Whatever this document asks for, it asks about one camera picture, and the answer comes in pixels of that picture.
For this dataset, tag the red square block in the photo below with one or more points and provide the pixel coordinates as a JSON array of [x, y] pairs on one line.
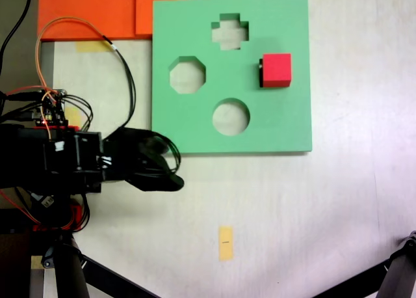
[[276, 70]]

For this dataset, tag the small yellow tape piece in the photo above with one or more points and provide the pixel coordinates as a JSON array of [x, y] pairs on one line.
[[74, 116]]

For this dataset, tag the red base clamp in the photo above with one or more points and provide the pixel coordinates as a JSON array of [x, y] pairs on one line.
[[65, 127], [75, 211]]

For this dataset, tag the yellow tape marker with line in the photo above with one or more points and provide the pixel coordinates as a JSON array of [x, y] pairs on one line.
[[226, 246]]

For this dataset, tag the grey usb plug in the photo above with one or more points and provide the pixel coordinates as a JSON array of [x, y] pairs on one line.
[[45, 202]]

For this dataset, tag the green shape sorting board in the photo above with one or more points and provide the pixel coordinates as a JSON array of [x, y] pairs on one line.
[[234, 76]]

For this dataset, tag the wide yellow tape strip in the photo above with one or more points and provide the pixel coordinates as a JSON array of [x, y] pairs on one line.
[[91, 47]]

